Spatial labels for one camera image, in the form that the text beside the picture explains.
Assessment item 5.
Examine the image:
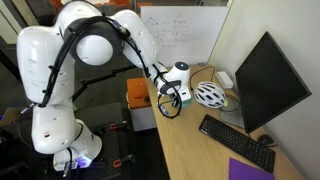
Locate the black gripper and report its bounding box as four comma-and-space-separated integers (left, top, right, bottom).
169, 90, 183, 107

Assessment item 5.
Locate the white bicycle helmet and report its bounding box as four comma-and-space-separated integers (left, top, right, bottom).
193, 81, 227, 110

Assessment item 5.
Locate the white cabinet with orange top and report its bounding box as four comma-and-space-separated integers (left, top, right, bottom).
125, 77, 158, 133

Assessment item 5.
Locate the silver monitor stand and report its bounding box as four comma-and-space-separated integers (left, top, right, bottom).
218, 99, 247, 130

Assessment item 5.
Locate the orange and black clamp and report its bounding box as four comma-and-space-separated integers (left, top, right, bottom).
108, 120, 130, 131
112, 153, 136, 169

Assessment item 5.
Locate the whiteboard with tree diagrams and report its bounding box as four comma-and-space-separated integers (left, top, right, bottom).
139, 5, 231, 68

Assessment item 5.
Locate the black keyboard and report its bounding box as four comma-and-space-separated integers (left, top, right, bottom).
198, 114, 277, 174

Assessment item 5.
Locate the black breadboard robot table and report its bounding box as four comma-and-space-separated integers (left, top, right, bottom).
0, 101, 125, 180

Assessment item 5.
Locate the black computer monitor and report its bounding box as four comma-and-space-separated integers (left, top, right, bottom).
234, 31, 313, 135

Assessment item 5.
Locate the black computer mouse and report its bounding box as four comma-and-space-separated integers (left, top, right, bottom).
256, 133, 276, 147

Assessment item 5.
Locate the purple mat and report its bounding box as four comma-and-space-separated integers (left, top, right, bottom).
228, 157, 276, 180

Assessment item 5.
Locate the brown cardboard box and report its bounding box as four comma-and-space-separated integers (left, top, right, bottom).
0, 106, 22, 128

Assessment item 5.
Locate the black power strip cable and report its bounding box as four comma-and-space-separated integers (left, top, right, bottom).
189, 65, 218, 90

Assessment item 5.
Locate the black USB cable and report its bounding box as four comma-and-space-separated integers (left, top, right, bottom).
221, 92, 242, 114

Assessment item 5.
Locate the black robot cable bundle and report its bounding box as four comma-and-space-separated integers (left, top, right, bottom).
39, 14, 183, 120

